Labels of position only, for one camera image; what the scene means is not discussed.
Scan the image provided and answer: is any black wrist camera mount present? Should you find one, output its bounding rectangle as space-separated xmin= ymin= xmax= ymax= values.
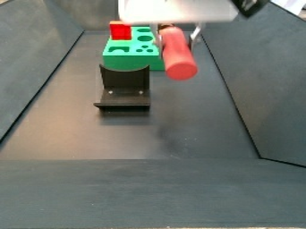
xmin=232 ymin=0 xmax=269 ymax=18

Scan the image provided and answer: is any red oval rod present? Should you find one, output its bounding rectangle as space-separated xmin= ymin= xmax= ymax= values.
xmin=161 ymin=27 xmax=198 ymax=81

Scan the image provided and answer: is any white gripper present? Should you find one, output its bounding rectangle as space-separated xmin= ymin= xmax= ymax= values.
xmin=119 ymin=0 xmax=238 ymax=53

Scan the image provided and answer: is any black L-shaped fixture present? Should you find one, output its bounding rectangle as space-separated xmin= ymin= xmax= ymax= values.
xmin=95 ymin=65 xmax=151 ymax=109

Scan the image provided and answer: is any red square block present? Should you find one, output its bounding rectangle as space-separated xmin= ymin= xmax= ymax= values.
xmin=109 ymin=21 xmax=131 ymax=40

